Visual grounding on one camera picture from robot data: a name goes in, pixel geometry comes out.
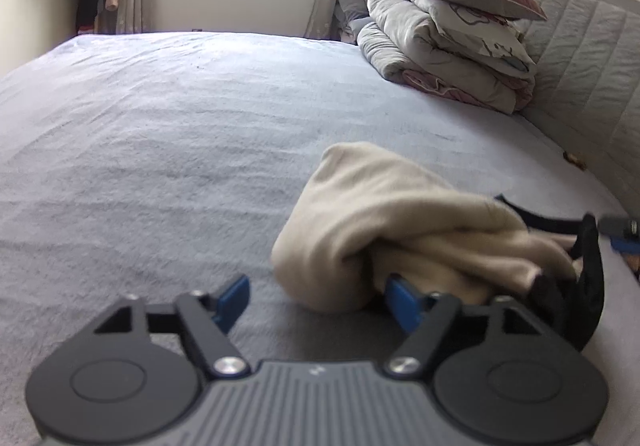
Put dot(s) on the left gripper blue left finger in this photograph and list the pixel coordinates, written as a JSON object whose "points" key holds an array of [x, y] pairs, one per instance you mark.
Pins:
{"points": [[205, 321]]}

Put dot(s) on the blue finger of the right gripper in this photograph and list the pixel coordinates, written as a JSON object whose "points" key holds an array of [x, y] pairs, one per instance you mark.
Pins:
{"points": [[623, 233]]}

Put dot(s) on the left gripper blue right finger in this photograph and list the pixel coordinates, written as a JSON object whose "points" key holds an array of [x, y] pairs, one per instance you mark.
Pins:
{"points": [[426, 320]]}

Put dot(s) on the cream and black sweatshirt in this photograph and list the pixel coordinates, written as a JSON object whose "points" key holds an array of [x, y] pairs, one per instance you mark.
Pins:
{"points": [[368, 213]]}

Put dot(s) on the grey quilted headboard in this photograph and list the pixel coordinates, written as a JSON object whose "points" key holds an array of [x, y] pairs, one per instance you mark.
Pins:
{"points": [[586, 97]]}

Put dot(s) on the folded grey pink quilt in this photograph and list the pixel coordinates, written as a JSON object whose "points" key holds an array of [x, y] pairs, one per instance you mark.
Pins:
{"points": [[451, 51]]}

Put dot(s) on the grey pillows behind quilt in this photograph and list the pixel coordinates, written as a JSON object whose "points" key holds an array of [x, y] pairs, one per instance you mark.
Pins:
{"points": [[349, 17]]}

